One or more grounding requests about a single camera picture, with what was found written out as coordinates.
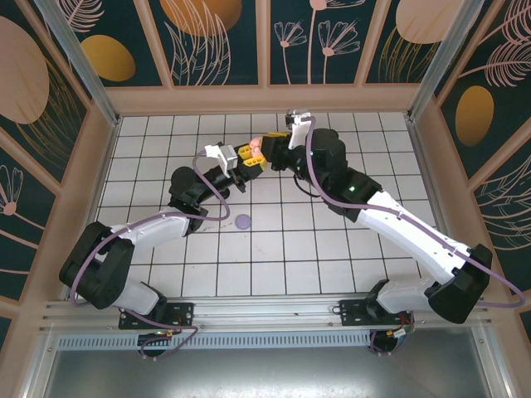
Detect pink small ball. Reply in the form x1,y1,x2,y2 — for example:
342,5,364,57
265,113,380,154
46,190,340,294
249,136,267,163

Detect feather orange circle art panel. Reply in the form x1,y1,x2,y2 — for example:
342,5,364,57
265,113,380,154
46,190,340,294
53,0,165,89
433,0,531,183

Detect grey metal shelf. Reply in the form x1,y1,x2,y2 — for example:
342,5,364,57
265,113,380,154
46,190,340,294
39,347,499,398

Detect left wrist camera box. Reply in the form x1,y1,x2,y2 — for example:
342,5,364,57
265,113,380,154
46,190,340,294
204,143,238,172

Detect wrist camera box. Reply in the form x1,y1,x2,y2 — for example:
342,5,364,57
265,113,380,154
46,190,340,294
204,143,238,172
284,108,312,149

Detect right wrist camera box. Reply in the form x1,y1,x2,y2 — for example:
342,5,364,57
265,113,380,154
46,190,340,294
284,108,312,149

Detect aluminium table edge rail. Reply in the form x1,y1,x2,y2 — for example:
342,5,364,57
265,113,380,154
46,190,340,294
61,118,122,300
404,115,443,237

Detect flower wall art panel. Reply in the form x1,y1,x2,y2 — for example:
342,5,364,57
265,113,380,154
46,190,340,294
265,0,366,88
0,126,62,308

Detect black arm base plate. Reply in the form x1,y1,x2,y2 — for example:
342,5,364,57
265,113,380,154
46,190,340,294
118,301,196,331
338,298,416,328

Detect leaf outline wall art panel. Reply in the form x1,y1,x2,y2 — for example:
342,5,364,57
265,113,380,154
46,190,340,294
468,140,531,298
147,0,261,88

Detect aluminium corner post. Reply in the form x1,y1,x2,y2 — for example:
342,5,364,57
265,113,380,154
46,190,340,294
32,0,122,129
407,0,497,124

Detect aluminium mounting rail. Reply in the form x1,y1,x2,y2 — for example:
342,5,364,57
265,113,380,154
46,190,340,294
39,296,493,332

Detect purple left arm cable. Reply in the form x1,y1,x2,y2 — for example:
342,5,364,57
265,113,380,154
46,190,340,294
69,151,233,362

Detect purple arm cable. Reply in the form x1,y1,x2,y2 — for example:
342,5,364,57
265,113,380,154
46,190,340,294
69,151,233,362
304,115,528,308

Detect peach circle wall art panel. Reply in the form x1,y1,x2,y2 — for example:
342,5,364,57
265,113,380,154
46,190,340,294
0,14,91,186
363,0,468,86

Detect perforated cable tray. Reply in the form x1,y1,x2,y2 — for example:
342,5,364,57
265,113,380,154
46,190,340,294
53,329,478,352

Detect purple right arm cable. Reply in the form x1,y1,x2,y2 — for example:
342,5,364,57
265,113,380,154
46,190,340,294
304,115,528,308

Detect dark wall art panel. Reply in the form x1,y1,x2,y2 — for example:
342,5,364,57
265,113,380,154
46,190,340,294
0,296,20,345
512,289,531,337

